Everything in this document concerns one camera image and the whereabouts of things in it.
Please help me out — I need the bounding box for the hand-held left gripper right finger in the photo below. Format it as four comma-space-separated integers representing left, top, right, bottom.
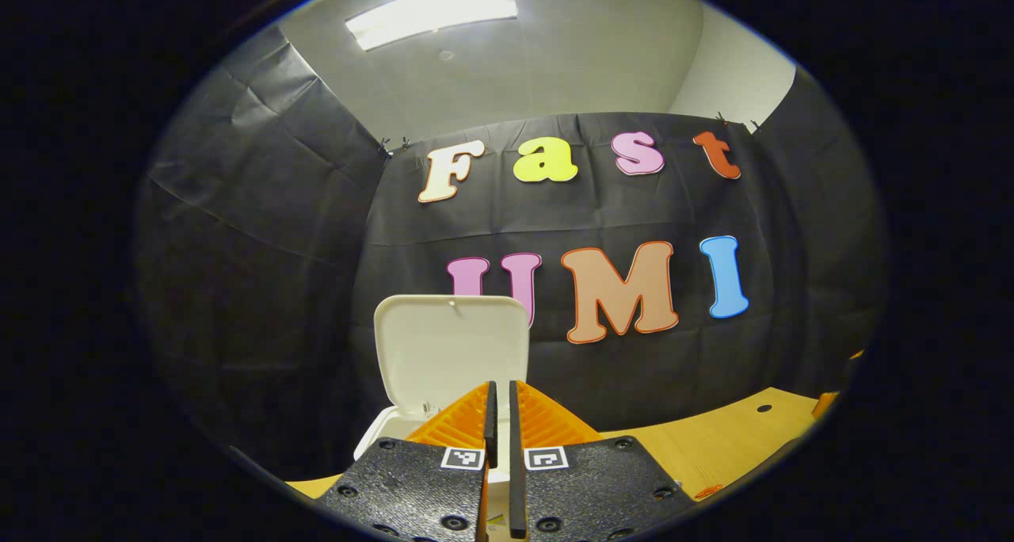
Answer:
507, 380, 698, 542

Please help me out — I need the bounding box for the black backdrop cloth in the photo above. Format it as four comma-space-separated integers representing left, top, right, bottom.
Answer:
135, 27, 888, 479

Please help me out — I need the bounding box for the wooden desktop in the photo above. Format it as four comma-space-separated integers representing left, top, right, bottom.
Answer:
285, 386, 842, 503

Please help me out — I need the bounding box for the ceiling light panel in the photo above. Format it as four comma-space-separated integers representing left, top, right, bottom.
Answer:
345, 0, 520, 52

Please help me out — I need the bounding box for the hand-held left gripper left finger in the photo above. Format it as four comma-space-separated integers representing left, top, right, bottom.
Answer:
317, 380, 498, 542

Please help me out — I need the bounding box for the white desktop garbage bin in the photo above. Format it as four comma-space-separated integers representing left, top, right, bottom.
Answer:
353, 294, 532, 542

